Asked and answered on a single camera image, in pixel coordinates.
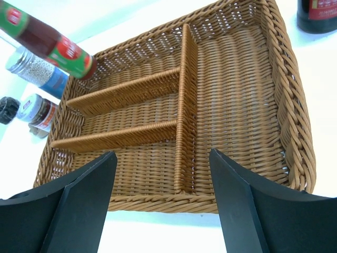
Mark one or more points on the black cap pepper shaker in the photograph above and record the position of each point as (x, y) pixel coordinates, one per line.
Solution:
(9, 108)

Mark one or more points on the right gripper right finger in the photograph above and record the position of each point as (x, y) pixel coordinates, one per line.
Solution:
(259, 215)

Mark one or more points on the yellow cap sauce bottle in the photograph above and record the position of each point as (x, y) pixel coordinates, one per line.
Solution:
(46, 42)

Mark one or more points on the tall dark vinegar bottle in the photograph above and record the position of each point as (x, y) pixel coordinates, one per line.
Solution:
(316, 16)

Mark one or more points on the white lid chili jar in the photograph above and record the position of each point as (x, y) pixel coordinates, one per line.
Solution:
(38, 113)

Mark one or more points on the wicker divided tray basket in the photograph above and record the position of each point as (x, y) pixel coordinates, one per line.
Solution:
(222, 77)

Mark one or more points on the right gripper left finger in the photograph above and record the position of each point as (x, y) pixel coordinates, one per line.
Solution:
(66, 214)

